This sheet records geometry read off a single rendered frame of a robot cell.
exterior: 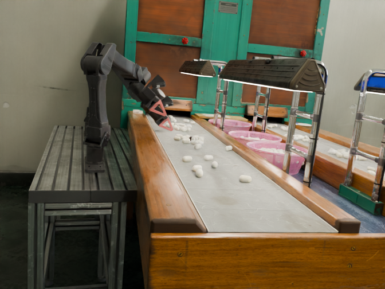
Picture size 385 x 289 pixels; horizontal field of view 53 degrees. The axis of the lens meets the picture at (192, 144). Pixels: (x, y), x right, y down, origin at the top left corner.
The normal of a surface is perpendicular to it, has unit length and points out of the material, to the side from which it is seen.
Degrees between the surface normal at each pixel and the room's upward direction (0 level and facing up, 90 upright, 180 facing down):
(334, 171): 90
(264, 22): 90
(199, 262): 90
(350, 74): 90
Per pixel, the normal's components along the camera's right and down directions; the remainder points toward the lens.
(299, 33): 0.18, 0.20
